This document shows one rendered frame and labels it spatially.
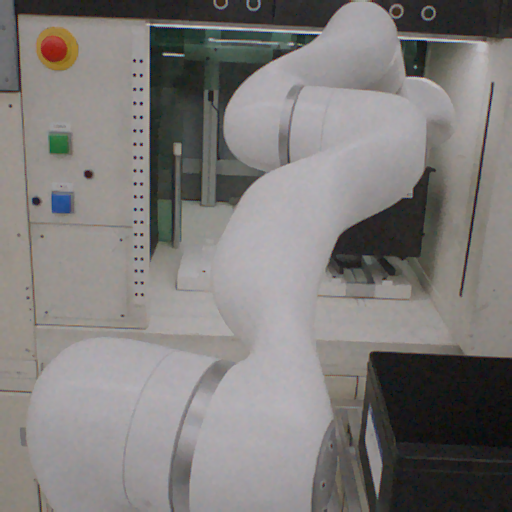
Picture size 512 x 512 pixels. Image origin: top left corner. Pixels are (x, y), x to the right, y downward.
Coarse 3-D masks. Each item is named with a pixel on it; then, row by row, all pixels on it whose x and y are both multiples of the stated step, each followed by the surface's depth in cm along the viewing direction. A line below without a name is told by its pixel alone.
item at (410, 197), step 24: (432, 168) 135; (408, 192) 136; (384, 216) 137; (408, 216) 137; (336, 240) 138; (360, 240) 138; (384, 240) 138; (408, 240) 138; (336, 264) 142; (384, 264) 145
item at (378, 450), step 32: (384, 352) 108; (384, 384) 110; (416, 384) 109; (448, 384) 109; (480, 384) 109; (384, 416) 92; (416, 416) 111; (448, 416) 111; (480, 416) 111; (384, 448) 90; (416, 448) 112; (448, 448) 112; (480, 448) 113; (384, 480) 89; (416, 480) 83; (448, 480) 83; (480, 480) 83
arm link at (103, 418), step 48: (48, 384) 50; (96, 384) 48; (144, 384) 48; (192, 384) 47; (48, 432) 48; (96, 432) 47; (144, 432) 46; (48, 480) 49; (96, 480) 48; (144, 480) 46
